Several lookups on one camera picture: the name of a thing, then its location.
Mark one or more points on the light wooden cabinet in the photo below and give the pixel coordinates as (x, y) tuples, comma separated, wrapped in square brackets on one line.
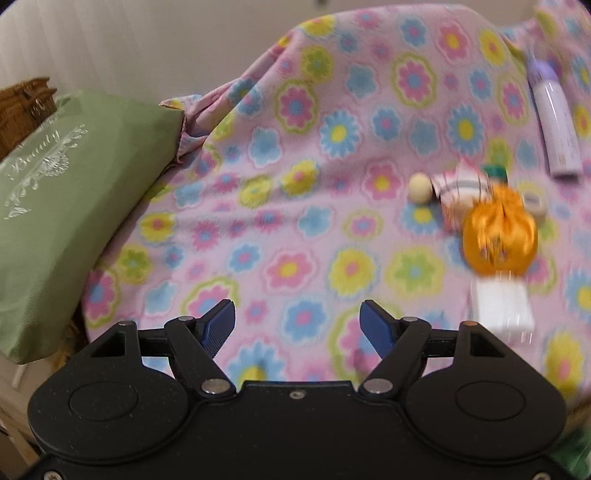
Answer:
[(14, 392)]

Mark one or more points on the beige tape roll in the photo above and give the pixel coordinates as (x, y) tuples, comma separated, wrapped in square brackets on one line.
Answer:
[(534, 204)]

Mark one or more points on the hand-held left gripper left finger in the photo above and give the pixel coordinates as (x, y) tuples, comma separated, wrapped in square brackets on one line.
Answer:
[(217, 325)]

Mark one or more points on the white bottle purple cap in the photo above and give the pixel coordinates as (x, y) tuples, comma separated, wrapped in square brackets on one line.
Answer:
[(556, 124)]

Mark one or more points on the green printed cushion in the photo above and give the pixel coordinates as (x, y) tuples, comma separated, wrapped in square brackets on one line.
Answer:
[(69, 221)]

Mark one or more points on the white tissue packet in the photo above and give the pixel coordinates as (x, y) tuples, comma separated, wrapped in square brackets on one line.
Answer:
[(501, 304)]

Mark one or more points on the green tape roll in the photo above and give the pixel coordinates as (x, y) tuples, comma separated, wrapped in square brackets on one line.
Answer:
[(496, 171)]

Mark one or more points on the pink floral fleece blanket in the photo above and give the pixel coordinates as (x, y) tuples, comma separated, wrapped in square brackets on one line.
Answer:
[(323, 207)]

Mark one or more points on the brown wicker hamper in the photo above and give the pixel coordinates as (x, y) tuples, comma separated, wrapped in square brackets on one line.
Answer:
[(23, 110)]

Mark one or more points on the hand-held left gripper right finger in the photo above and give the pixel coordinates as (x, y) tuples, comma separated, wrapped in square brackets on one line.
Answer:
[(376, 325)]

